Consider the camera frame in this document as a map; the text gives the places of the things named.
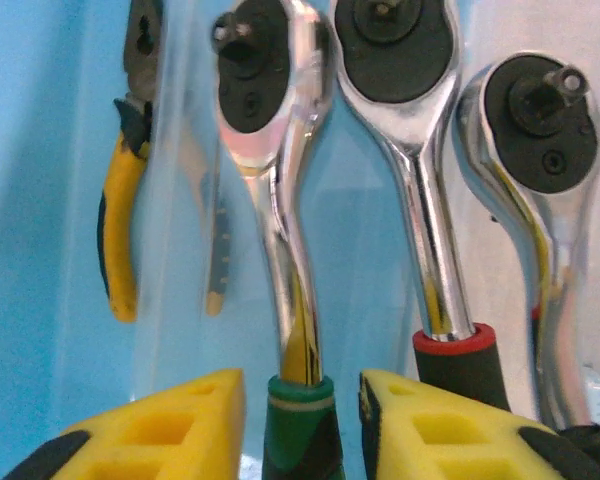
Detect small red black ratchet wrench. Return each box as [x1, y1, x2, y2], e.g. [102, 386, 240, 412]
[453, 48, 600, 451]

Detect green handled ratchet wrench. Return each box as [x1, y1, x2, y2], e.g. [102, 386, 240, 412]
[210, 0, 350, 480]

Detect yellow handled long-nose pliers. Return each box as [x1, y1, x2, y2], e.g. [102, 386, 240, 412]
[97, 0, 231, 324]

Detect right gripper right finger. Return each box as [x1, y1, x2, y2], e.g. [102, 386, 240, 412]
[358, 368, 600, 480]

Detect light blue plastic toolbox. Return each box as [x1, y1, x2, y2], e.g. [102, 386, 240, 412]
[0, 0, 600, 480]

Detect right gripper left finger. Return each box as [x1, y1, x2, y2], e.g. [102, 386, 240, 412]
[2, 368, 247, 480]

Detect large red black ratchet wrench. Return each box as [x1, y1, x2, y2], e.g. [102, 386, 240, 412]
[329, 0, 514, 416]

